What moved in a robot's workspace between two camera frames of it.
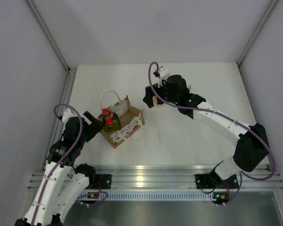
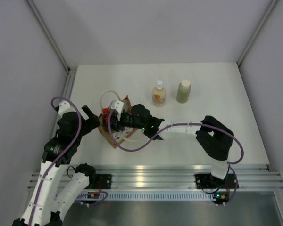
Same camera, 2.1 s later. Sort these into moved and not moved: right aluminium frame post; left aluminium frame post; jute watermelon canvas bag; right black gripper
Moved: right black gripper
Not moved: right aluminium frame post; left aluminium frame post; jute watermelon canvas bag
